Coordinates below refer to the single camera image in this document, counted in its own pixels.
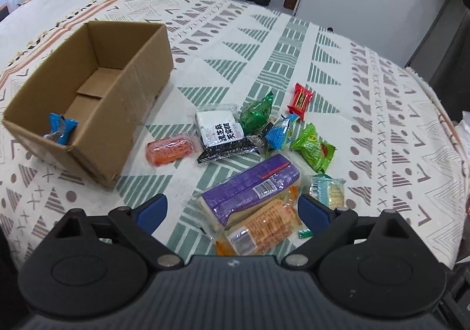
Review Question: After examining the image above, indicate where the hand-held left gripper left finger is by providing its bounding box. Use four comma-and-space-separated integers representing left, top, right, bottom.
55, 193, 185, 270

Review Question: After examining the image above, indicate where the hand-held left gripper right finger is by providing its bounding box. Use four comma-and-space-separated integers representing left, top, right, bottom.
282, 194, 416, 270

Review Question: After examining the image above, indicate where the pale blue snack packet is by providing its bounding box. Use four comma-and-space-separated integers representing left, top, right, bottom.
309, 174, 346, 209

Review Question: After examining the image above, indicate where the orange cracker packet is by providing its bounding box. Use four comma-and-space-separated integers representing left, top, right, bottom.
215, 186, 305, 256

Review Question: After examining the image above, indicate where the light green snack packet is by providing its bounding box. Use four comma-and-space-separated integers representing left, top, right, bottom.
290, 124, 336, 174

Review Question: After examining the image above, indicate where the pink orange snack packet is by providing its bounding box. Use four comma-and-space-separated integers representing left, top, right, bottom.
146, 133, 195, 168

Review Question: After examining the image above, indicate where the large purple snack packet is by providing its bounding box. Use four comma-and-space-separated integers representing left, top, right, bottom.
196, 153, 302, 232

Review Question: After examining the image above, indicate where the blue green-edged snack packet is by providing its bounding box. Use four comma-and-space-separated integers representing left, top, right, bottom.
265, 113, 300, 153

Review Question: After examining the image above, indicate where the black white snack packet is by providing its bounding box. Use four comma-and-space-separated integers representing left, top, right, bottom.
194, 103, 261, 165

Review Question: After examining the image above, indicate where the red snack packet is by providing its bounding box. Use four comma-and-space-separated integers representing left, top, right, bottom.
287, 83, 315, 121

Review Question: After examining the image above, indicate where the dark green snack packet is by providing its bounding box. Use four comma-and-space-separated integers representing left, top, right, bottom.
239, 91, 275, 137

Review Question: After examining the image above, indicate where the brown cardboard box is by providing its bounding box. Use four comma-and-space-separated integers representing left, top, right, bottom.
2, 20, 174, 189

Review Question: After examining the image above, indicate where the patterned blanket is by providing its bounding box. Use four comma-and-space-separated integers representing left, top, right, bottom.
0, 0, 468, 281

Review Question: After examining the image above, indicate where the white bed sheet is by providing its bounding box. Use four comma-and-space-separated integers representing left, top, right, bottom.
0, 0, 123, 45

